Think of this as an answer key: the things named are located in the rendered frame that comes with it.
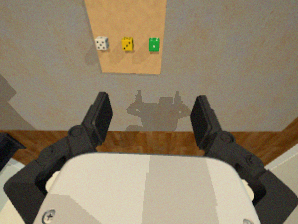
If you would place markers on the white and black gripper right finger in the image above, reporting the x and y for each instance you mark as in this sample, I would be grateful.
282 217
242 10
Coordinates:
273 200

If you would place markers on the tan mat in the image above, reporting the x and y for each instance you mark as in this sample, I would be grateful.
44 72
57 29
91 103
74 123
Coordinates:
140 19

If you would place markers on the yellow die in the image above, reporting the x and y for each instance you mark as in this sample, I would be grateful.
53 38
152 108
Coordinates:
127 43

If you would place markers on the green die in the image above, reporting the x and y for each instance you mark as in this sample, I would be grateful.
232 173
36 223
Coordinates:
154 44

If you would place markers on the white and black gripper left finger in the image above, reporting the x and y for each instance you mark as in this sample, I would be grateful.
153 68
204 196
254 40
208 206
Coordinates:
27 188

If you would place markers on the white die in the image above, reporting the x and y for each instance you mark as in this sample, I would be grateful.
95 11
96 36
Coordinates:
102 43

